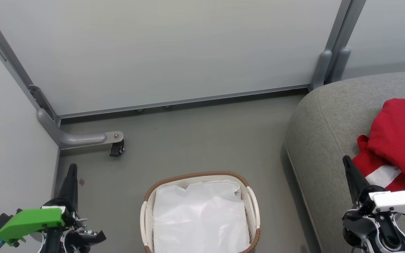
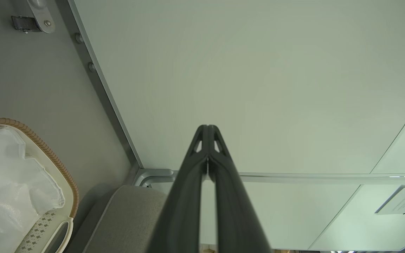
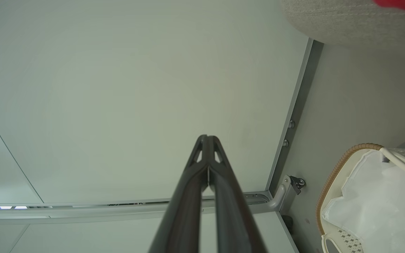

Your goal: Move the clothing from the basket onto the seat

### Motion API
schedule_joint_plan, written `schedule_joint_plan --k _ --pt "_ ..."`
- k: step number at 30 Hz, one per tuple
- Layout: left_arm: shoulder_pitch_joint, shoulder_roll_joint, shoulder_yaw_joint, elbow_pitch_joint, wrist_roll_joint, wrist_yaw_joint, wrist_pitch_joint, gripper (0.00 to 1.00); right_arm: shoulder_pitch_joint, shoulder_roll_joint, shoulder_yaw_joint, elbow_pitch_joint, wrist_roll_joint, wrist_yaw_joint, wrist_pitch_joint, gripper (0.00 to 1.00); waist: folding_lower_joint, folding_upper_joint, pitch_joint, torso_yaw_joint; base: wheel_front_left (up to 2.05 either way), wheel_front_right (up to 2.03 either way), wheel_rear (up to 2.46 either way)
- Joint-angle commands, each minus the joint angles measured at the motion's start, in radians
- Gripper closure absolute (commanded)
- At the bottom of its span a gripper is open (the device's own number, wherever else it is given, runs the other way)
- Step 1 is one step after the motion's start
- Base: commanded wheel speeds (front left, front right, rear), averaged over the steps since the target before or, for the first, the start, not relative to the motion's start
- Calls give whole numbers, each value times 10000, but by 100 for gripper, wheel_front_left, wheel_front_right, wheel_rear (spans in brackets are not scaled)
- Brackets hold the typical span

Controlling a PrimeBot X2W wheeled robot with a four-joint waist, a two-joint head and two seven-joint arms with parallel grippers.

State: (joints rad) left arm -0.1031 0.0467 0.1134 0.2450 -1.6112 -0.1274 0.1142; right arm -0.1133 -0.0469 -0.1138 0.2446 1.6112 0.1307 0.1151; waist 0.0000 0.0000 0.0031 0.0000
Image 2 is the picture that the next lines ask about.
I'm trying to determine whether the grey partition foot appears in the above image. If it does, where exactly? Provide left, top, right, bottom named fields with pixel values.
left=13, top=0, right=56, bottom=34
left=134, top=168, right=177, bottom=188

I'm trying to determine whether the white translucent garment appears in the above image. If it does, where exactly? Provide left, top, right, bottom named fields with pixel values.
left=0, top=126, right=66, bottom=253

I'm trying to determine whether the cream laundry basket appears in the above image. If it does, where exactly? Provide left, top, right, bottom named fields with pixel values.
left=0, top=117, right=80, bottom=253

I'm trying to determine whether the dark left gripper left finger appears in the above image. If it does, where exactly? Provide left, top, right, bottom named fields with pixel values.
left=147, top=125, right=209, bottom=253

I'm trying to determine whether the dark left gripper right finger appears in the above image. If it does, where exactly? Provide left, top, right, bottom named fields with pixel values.
left=208, top=125, right=272, bottom=253

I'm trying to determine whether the black caster wheel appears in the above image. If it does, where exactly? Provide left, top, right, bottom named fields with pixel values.
left=11, top=15, right=43, bottom=34

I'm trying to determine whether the grey partition bottom rail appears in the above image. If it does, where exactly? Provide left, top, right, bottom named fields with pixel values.
left=56, top=0, right=144, bottom=170
left=174, top=172, right=405, bottom=186

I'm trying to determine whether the grey fabric sofa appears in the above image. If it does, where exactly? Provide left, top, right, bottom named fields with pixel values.
left=65, top=185, right=170, bottom=253

